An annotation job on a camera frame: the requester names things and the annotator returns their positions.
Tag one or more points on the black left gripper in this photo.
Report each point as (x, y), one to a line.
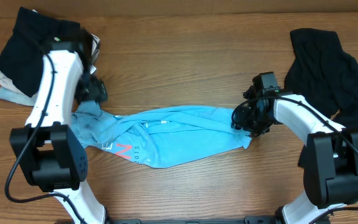
(89, 94)

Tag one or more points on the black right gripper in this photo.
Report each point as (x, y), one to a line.
(242, 122)

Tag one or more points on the light blue printed t-shirt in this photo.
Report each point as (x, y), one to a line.
(160, 138)

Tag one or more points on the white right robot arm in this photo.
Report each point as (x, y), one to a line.
(329, 157)

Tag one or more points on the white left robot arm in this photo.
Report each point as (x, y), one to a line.
(47, 151)

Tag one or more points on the black folded garment on stack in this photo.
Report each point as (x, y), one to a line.
(21, 60)

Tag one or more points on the beige folded garment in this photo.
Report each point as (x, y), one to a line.
(6, 85)

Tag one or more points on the pale blue folded garment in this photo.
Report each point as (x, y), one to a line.
(18, 98)

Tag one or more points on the black garment on right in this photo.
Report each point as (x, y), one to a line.
(325, 75)

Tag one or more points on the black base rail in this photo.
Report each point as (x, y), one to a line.
(261, 219)

